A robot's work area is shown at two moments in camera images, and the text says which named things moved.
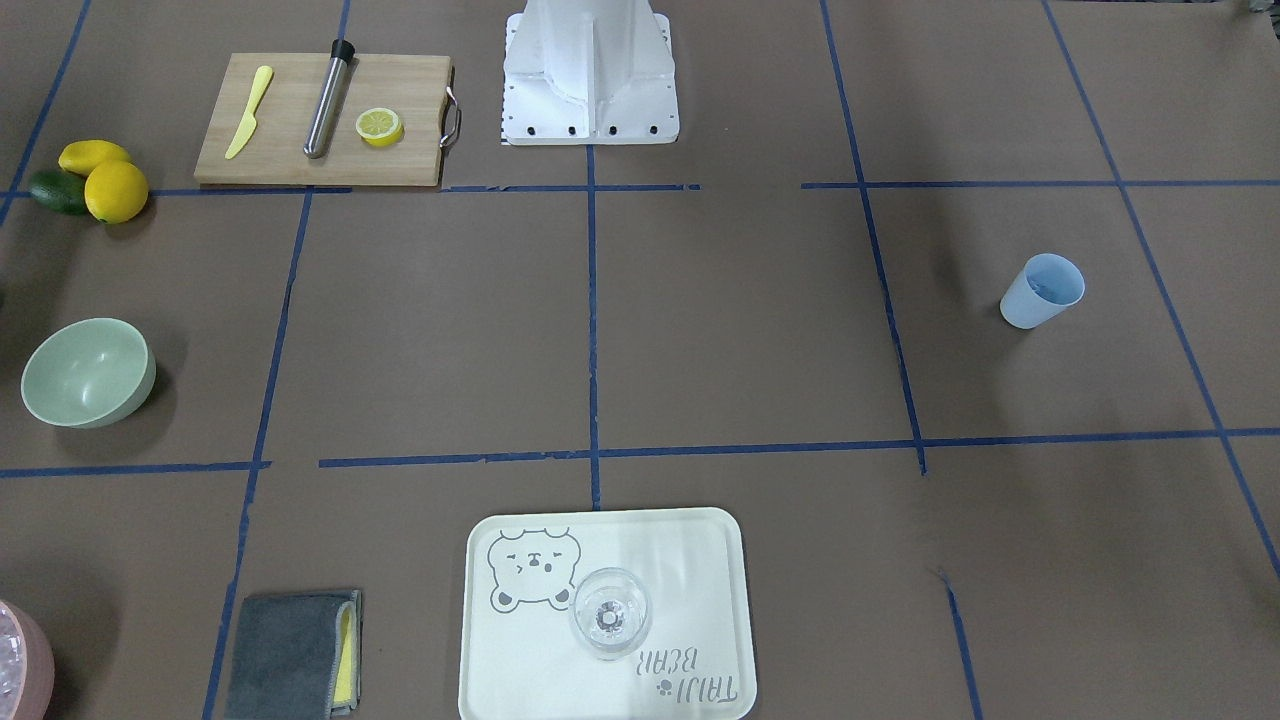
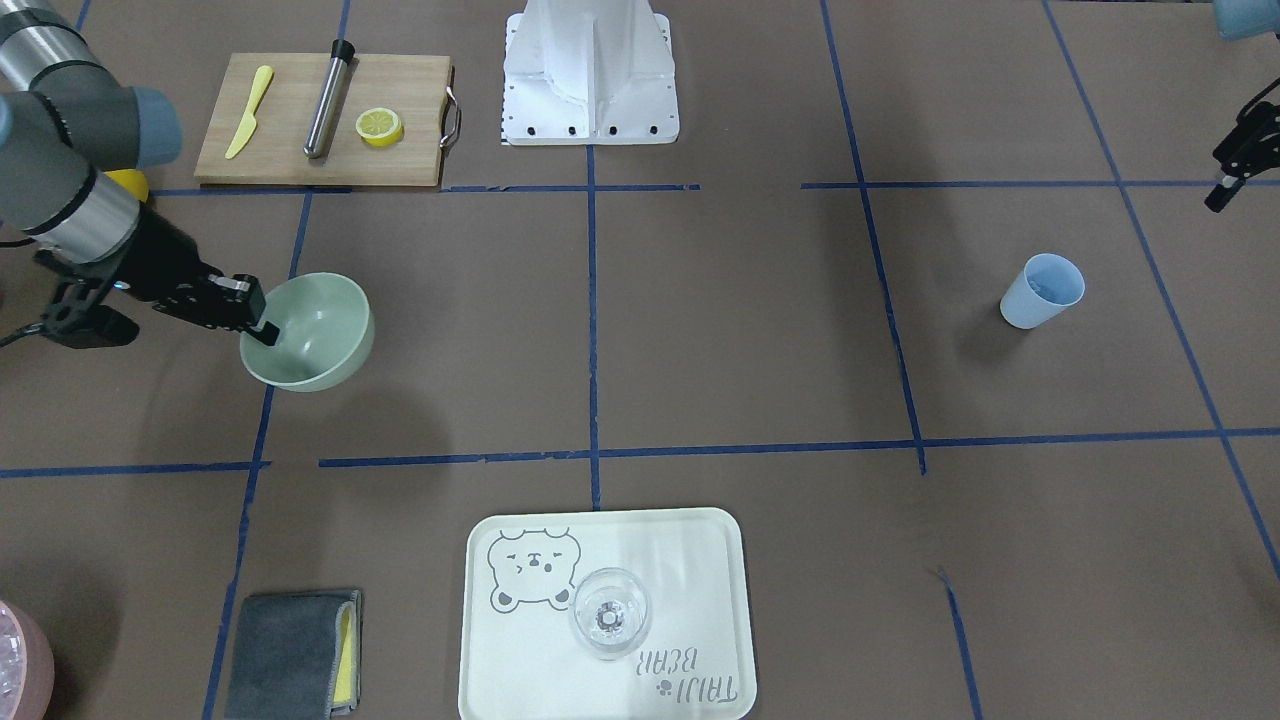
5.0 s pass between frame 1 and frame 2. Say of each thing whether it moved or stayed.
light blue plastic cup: stayed
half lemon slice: stayed
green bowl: moved
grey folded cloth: stayed
